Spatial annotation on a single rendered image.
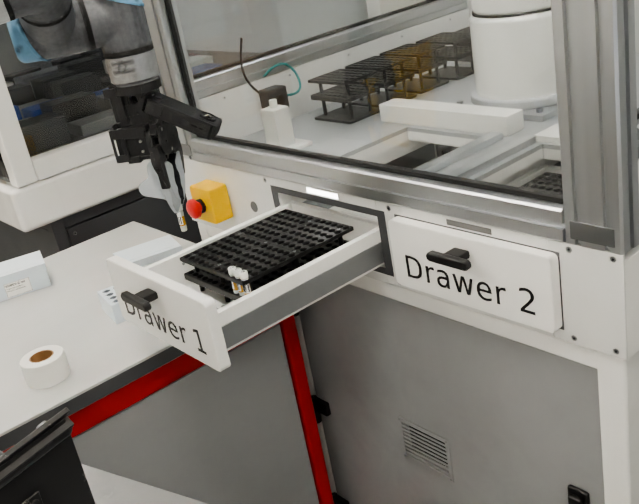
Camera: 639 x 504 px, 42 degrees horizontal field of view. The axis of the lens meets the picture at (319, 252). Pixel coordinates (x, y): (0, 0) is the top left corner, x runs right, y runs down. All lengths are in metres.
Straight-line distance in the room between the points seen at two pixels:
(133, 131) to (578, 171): 0.66
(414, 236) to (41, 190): 1.04
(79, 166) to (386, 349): 0.93
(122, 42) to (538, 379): 0.77
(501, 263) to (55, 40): 0.69
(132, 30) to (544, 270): 0.67
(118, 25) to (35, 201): 0.82
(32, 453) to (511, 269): 0.63
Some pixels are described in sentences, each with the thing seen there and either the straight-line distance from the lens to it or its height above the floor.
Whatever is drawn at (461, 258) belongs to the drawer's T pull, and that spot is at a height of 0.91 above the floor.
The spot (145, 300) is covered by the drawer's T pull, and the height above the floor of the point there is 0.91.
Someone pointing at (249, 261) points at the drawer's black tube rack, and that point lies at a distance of 1.27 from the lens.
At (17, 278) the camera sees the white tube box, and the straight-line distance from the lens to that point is 1.77.
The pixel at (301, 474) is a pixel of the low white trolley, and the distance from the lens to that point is 1.71.
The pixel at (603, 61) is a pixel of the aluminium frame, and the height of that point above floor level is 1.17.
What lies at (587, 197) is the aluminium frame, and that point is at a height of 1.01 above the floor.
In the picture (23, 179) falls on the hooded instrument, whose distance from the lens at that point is 1.99.
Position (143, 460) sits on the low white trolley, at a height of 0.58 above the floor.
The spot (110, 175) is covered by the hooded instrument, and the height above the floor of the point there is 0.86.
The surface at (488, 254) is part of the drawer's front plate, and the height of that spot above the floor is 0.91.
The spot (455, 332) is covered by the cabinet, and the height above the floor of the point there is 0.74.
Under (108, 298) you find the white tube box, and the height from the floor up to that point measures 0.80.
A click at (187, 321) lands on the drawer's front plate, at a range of 1.18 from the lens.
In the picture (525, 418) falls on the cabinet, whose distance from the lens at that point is 1.30.
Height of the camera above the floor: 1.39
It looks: 23 degrees down
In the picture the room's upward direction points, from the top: 11 degrees counter-clockwise
